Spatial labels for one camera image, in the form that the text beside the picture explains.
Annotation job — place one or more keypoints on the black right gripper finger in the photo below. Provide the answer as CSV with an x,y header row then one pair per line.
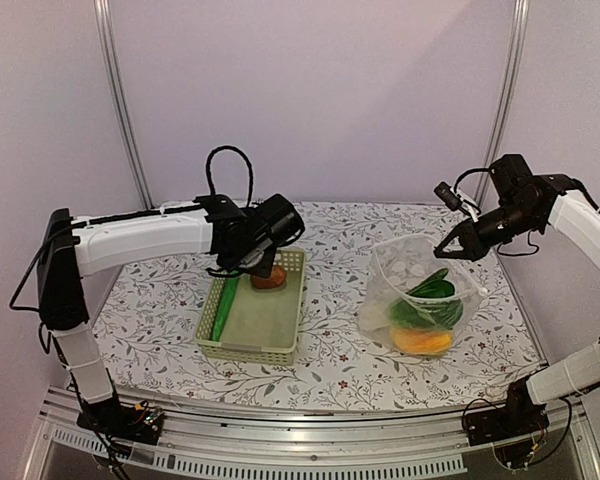
x,y
452,242
453,254

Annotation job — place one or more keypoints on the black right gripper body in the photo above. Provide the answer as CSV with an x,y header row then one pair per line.
x,y
481,244

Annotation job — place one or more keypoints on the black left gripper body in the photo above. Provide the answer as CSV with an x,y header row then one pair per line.
x,y
252,263

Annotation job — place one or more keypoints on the light green cucumber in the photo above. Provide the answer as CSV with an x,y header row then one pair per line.
x,y
225,303

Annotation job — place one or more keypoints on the brown potato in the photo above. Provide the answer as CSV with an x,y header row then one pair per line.
x,y
277,278

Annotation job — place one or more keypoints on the white green bok choy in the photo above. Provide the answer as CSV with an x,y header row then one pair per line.
x,y
429,306

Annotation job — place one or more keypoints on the clear zip top bag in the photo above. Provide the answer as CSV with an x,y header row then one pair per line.
x,y
403,262

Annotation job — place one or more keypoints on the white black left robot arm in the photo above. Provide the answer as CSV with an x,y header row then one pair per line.
x,y
74,248

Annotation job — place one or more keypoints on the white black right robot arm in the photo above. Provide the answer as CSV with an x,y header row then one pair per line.
x,y
527,203

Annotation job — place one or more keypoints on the pale green plastic basket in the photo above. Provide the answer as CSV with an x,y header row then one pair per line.
x,y
261,324

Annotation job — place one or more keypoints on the floral patterned table mat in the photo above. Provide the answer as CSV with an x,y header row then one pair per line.
x,y
146,327

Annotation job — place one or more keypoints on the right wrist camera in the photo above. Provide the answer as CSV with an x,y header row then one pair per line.
x,y
456,200

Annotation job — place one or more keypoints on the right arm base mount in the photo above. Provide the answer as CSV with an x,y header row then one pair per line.
x,y
518,416

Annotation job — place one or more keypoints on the aluminium front rail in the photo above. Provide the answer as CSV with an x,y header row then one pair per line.
x,y
208,440

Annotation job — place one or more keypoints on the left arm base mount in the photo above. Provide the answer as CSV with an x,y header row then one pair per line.
x,y
141,423

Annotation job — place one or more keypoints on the right aluminium frame post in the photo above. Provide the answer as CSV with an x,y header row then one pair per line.
x,y
511,72

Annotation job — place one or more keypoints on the aluminium frame post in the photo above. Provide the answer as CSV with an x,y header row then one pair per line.
x,y
113,72
511,72

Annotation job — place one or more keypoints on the left aluminium frame post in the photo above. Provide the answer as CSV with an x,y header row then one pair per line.
x,y
113,72

